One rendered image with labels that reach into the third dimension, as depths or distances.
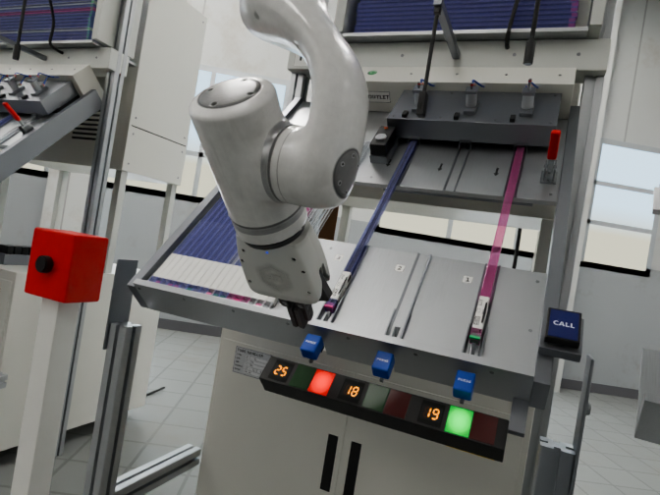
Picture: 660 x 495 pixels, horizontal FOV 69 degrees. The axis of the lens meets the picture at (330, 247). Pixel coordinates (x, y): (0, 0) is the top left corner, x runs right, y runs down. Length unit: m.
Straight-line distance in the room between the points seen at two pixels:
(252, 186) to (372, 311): 0.35
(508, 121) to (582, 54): 0.27
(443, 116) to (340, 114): 0.66
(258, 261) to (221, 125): 0.19
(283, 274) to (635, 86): 4.60
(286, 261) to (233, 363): 0.67
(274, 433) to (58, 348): 0.55
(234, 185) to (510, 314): 0.45
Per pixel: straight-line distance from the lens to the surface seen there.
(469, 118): 1.07
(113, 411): 1.01
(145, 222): 4.10
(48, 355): 1.34
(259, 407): 1.18
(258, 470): 1.22
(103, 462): 1.05
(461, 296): 0.77
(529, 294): 0.78
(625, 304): 4.79
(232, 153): 0.46
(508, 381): 0.69
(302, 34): 0.47
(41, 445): 1.42
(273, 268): 0.57
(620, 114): 4.87
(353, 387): 0.69
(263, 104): 0.45
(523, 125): 1.05
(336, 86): 0.44
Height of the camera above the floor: 0.84
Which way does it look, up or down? level
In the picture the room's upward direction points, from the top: 9 degrees clockwise
